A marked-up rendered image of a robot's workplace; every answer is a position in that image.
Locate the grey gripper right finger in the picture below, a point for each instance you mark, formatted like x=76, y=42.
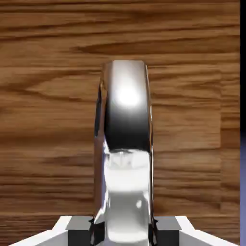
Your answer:
x=169, y=230

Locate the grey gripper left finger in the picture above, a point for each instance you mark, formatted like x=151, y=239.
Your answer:
x=76, y=230

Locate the brown wooden cabinet door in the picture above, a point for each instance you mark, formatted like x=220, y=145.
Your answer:
x=48, y=115

